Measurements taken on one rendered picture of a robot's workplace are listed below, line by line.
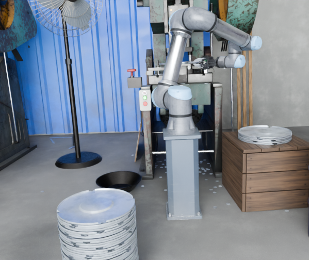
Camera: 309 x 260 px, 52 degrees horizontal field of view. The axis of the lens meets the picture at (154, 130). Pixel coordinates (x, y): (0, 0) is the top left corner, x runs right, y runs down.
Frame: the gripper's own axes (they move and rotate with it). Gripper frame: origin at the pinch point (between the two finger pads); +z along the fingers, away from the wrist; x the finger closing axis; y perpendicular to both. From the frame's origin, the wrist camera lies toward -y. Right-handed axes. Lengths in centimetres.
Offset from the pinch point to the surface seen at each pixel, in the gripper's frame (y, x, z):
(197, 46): -32.2, -11.6, 19.6
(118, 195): 105, 48, -32
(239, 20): -11.0, -24.9, -26.2
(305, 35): -185, -18, -15
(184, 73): 2.8, 6.8, 7.4
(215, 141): 0, 53, -15
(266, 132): 14, 39, -55
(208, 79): -9.7, 11.7, -3.7
